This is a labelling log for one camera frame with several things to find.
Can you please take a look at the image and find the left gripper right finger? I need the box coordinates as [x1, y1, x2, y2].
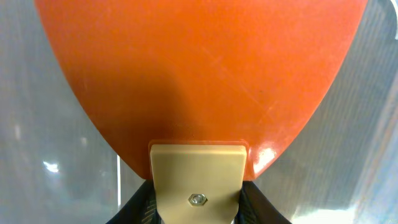
[236, 181, 291, 224]

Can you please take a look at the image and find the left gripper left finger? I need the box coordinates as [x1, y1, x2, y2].
[106, 180, 159, 224]

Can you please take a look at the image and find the orange scraper wooden handle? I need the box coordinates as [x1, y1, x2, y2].
[35, 0, 366, 223]

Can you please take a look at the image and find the clear plastic container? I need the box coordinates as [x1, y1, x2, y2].
[1, 1, 397, 223]

